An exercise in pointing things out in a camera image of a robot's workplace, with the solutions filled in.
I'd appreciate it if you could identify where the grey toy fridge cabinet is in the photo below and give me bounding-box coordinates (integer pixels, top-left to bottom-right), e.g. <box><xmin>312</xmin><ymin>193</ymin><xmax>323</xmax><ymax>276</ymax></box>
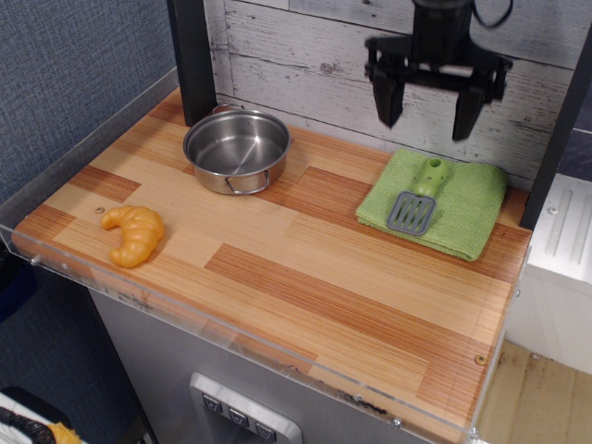
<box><xmin>91</xmin><ymin>291</ymin><xmax>467</xmax><ymax>443</ymax></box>

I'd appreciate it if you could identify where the black vertical post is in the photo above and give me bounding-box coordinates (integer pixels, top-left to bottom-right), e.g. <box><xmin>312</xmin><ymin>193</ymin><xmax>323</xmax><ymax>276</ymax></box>
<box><xmin>166</xmin><ymin>0</ymin><xmax>217</xmax><ymax>127</ymax></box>

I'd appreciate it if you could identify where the dark right vertical post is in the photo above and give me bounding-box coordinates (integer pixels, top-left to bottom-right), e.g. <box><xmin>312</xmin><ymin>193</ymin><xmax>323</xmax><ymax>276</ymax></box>
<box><xmin>520</xmin><ymin>30</ymin><xmax>591</xmax><ymax>230</ymax></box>

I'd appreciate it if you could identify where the yellow object bottom left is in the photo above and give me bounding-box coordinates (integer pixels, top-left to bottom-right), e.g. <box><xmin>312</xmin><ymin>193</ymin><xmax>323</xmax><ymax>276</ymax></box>
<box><xmin>47</xmin><ymin>423</ymin><xmax>82</xmax><ymax>444</ymax></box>

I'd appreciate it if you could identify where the black braided cable bottom left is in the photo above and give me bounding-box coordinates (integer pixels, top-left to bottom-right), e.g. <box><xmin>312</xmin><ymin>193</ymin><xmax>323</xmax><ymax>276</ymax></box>
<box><xmin>0</xmin><ymin>406</ymin><xmax>55</xmax><ymax>444</ymax></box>

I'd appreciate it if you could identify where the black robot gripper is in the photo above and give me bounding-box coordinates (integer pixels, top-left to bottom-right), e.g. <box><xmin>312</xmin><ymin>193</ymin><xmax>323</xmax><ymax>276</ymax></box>
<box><xmin>365</xmin><ymin>1</ymin><xmax>513</xmax><ymax>142</ymax></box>

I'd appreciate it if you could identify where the stainless steel pot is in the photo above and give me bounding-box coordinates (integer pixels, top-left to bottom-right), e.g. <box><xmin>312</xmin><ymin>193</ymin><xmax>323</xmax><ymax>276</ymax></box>
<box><xmin>183</xmin><ymin>108</ymin><xmax>292</xmax><ymax>196</ymax></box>

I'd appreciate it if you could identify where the green folded towel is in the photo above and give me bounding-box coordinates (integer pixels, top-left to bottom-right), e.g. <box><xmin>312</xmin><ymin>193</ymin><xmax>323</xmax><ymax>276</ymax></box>
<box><xmin>356</xmin><ymin>149</ymin><xmax>507</xmax><ymax>262</ymax></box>

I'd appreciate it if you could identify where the clear acrylic edge guard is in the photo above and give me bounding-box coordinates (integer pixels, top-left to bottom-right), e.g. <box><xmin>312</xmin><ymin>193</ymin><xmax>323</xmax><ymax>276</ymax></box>
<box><xmin>10</xmin><ymin>79</ymin><xmax>530</xmax><ymax>434</ymax></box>

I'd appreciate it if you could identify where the silver dispenser button panel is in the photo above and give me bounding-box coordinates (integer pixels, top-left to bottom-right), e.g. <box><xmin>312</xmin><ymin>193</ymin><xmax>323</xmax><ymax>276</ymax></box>
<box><xmin>189</xmin><ymin>372</ymin><xmax>303</xmax><ymax>443</ymax></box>

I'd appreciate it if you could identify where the white metal cabinet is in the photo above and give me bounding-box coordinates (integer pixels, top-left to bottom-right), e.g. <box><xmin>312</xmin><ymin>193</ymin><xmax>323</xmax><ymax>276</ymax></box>
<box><xmin>506</xmin><ymin>174</ymin><xmax>591</xmax><ymax>374</ymax></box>

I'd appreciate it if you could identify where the orange toy croissant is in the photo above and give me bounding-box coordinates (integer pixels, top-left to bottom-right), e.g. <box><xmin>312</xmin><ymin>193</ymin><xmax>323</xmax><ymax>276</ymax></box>
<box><xmin>101</xmin><ymin>205</ymin><xmax>165</xmax><ymax>268</ymax></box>

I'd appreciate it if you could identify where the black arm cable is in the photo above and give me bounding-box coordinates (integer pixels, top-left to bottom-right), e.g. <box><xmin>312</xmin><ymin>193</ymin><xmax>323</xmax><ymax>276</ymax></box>
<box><xmin>470</xmin><ymin>0</ymin><xmax>515</xmax><ymax>31</ymax></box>

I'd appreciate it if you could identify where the green and grey toy spatula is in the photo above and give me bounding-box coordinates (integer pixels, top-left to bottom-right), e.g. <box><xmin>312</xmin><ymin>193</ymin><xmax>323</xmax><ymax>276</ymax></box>
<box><xmin>387</xmin><ymin>157</ymin><xmax>450</xmax><ymax>236</ymax></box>

